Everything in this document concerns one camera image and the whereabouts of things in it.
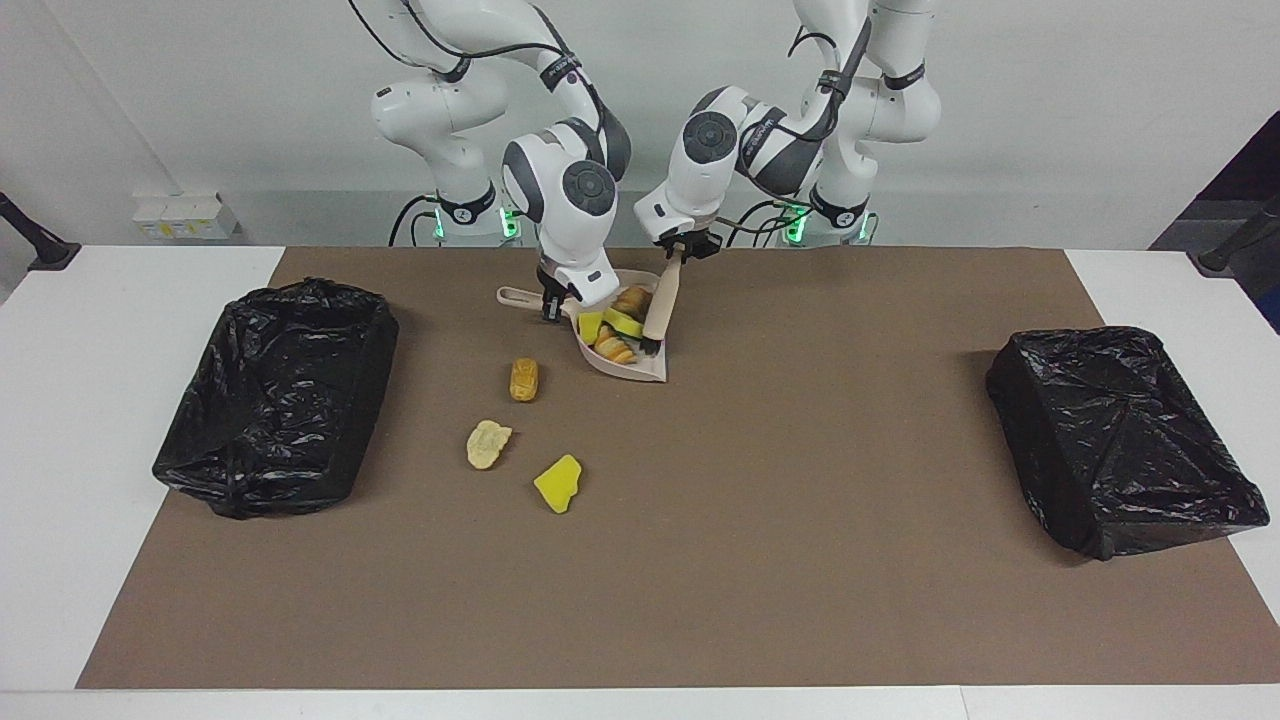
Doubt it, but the beige plastic dustpan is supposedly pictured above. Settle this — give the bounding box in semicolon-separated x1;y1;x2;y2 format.
497;268;669;385

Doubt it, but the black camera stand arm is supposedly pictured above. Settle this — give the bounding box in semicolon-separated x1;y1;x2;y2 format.
0;190;83;273
1190;195;1280;276

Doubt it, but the bin with black bag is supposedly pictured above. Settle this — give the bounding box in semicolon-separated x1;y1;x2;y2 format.
152;278;401;519
985;325;1271;561

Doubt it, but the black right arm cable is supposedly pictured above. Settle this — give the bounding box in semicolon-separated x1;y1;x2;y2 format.
348;0;601;111

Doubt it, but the pale yellow toy chip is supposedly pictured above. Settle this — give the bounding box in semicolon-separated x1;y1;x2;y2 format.
466;419;514;471

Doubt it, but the brown table mat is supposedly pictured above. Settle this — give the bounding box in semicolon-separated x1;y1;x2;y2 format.
75;247;1280;691

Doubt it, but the black base cable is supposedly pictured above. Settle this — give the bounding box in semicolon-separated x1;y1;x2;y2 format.
388;193;441;248
720;198;801;248

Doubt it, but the yellow sponge chunk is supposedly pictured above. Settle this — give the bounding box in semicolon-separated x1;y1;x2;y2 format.
533;454;583;515

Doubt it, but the white wall socket box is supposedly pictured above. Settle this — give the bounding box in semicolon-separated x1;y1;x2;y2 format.
132;192;239;241

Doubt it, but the beige hand brush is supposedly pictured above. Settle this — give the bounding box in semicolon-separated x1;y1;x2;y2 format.
640;262;683;359

